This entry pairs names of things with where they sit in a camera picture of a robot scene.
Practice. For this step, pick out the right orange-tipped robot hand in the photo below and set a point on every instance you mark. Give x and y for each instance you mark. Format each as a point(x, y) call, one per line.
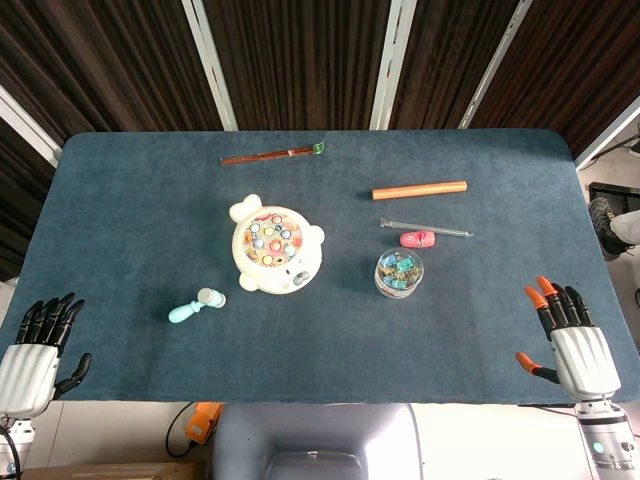
point(585, 360)

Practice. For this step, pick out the left black-fingered robot hand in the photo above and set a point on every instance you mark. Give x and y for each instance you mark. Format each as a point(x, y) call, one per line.
point(30, 370)

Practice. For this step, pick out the light blue toy hammer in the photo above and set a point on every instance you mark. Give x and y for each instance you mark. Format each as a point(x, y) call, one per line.
point(210, 298)

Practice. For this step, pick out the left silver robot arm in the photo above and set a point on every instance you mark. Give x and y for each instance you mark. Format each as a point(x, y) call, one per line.
point(17, 432)

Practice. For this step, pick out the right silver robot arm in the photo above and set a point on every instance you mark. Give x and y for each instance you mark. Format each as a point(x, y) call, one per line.
point(600, 435)

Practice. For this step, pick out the white bear whack-a-mole toy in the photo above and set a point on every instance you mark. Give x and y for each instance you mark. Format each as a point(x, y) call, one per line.
point(275, 235)

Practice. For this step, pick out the brown cardboard box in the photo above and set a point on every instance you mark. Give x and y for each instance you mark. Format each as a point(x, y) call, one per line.
point(100, 472)

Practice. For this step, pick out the dark sneaker shoe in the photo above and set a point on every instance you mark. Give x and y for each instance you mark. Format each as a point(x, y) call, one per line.
point(600, 225)

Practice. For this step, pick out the black equipment box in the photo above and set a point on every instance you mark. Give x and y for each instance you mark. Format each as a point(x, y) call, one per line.
point(615, 195)

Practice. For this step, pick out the orange power device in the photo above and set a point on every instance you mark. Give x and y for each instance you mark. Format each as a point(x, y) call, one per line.
point(202, 425)

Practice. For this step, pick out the clear jar of binder clips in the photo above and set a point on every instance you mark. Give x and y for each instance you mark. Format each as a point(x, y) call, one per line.
point(397, 275)

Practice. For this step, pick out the pink plastic clip toy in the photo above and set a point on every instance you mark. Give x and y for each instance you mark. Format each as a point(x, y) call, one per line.
point(417, 239)

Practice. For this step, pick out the wooden rolling pin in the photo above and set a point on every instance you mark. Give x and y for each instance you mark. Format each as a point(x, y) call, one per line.
point(420, 190)

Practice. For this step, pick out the blue table cloth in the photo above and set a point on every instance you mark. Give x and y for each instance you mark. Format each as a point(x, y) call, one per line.
point(320, 350)

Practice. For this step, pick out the grey robot torso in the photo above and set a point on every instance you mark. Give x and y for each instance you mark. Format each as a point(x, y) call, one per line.
point(320, 430)

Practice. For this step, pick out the brown chopsticks in clear wrapper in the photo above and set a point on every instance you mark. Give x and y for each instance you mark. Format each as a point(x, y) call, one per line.
point(270, 155)

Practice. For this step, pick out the white frame beam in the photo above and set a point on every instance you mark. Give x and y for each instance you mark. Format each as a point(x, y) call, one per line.
point(607, 135)
point(30, 130)

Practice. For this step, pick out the white frame post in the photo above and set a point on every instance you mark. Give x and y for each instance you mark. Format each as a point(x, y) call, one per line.
point(210, 65)
point(392, 65)
point(495, 65)

